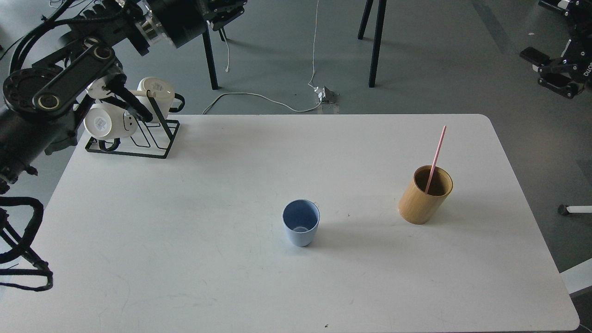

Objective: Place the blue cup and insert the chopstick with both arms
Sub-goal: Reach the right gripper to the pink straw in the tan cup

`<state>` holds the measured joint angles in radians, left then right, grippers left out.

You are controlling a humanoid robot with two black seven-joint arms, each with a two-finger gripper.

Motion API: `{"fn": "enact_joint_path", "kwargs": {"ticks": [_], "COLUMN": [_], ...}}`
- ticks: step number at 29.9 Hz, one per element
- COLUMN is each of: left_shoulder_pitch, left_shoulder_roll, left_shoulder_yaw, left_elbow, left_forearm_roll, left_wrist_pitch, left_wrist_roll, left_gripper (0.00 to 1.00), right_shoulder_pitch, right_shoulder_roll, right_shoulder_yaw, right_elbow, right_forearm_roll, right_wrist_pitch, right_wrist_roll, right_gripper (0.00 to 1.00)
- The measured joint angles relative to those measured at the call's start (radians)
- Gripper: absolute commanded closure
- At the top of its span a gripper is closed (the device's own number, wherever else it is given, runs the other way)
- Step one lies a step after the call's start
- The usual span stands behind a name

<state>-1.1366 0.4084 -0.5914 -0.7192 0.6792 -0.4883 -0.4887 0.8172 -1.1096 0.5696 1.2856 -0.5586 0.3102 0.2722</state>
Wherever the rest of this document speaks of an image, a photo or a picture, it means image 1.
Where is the black wire mug rack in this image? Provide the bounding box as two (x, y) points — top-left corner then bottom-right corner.
(85, 97), (180, 159)

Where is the bamboo cylindrical holder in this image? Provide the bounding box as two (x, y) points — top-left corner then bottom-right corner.
(398, 165), (453, 225)

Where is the white mug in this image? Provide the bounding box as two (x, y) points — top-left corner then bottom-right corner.
(131, 77), (185, 123)
(83, 103), (139, 141)

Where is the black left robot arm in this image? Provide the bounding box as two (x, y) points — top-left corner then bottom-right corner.
(1, 0), (246, 292)

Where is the black table leg left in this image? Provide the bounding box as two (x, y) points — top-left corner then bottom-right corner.
(202, 29), (220, 90)

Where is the white floor cable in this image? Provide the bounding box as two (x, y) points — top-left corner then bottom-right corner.
(202, 92), (323, 115)

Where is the white stand foot with wheel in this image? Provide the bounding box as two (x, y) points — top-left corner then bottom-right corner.
(557, 204), (592, 216)

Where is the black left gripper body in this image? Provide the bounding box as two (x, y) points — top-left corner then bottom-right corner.
(139, 0), (248, 48)

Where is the white mug front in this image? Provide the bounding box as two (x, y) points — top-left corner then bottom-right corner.
(83, 103), (139, 141)

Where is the white mug rear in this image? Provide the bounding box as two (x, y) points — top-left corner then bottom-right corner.
(131, 77), (185, 123)

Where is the black table leg right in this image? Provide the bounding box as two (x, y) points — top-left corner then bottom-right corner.
(357, 0), (387, 88)

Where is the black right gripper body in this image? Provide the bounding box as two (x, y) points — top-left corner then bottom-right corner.
(520, 0), (592, 99)

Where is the blue plastic cup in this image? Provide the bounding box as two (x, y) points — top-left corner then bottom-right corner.
(283, 199), (320, 247)

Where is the white hanging cable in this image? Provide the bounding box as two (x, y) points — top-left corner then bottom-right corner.
(308, 0), (321, 89)

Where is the black table leg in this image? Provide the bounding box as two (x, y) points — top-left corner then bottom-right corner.
(202, 29), (220, 90)
(357, 0), (387, 88)

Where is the white power plug adapter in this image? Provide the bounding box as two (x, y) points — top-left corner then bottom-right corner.
(314, 85), (338, 104)

